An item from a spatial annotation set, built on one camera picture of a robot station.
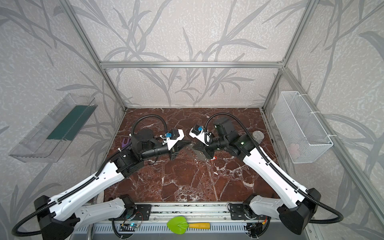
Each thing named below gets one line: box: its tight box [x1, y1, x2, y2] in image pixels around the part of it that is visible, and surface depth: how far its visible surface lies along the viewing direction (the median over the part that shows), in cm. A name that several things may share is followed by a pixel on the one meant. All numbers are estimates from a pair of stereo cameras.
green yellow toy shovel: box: [166, 216, 211, 235], surface depth 71 cm
